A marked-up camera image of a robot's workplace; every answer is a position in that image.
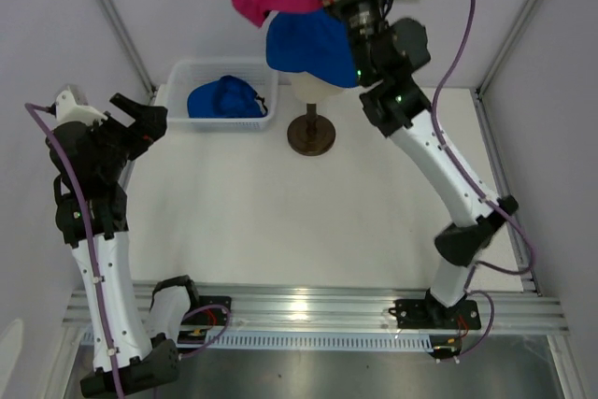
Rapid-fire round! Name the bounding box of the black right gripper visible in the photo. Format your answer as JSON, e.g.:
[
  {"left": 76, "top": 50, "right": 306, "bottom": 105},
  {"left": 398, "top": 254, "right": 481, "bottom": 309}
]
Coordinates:
[{"left": 308, "top": 0, "right": 390, "bottom": 85}]

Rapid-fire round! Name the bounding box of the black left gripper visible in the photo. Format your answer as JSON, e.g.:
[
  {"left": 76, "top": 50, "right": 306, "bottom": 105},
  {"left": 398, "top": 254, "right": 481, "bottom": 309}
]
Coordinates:
[{"left": 85, "top": 93, "right": 166, "bottom": 181}]

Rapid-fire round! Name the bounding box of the blue cap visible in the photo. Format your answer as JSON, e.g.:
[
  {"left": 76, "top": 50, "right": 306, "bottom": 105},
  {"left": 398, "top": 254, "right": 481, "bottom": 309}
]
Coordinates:
[
  {"left": 187, "top": 75, "right": 268, "bottom": 120},
  {"left": 265, "top": 9, "right": 358, "bottom": 81}
]

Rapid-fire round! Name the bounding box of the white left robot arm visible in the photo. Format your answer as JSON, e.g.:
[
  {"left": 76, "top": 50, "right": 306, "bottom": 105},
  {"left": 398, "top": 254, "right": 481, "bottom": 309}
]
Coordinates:
[{"left": 46, "top": 85, "right": 202, "bottom": 398}]

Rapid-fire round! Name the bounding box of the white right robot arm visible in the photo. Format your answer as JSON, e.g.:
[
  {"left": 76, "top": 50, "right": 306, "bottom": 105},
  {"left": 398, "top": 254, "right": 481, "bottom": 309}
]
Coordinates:
[{"left": 321, "top": 0, "right": 519, "bottom": 328}]

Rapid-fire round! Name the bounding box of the cream mannequin head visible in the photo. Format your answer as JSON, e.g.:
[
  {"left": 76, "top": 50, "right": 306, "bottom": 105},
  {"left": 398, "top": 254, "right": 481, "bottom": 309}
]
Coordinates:
[{"left": 288, "top": 72, "right": 343, "bottom": 104}]

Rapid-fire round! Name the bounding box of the white plastic mesh basket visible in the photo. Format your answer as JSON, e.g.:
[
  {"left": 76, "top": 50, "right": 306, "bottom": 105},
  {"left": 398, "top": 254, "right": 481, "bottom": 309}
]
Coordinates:
[{"left": 161, "top": 57, "right": 278, "bottom": 132}]

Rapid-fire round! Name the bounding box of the brown round mannequin stand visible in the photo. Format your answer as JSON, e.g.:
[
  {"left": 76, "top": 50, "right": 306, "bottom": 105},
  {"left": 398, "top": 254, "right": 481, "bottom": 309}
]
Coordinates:
[{"left": 287, "top": 104, "right": 336, "bottom": 156}]

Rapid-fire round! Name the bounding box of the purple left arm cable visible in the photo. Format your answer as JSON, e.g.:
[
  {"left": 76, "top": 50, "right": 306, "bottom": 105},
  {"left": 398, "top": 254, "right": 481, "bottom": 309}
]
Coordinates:
[{"left": 24, "top": 103, "right": 231, "bottom": 399}]

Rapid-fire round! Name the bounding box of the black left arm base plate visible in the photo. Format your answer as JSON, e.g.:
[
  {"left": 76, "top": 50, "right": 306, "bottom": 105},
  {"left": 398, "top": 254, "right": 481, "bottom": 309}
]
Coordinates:
[{"left": 183, "top": 295, "right": 232, "bottom": 327}]

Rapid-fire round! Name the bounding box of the white slotted cable duct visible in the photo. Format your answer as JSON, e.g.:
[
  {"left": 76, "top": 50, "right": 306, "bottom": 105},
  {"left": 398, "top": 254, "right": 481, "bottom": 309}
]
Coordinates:
[{"left": 177, "top": 329, "right": 433, "bottom": 353}]

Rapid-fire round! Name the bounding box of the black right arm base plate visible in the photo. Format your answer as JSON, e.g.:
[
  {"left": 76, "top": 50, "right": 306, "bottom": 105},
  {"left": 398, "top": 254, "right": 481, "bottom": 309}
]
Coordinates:
[{"left": 388, "top": 296, "right": 481, "bottom": 330}]

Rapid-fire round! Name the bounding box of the aluminium mounting rail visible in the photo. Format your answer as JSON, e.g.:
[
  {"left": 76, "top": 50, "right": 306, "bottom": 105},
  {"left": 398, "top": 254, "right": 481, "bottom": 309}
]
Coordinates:
[{"left": 63, "top": 280, "right": 571, "bottom": 339}]

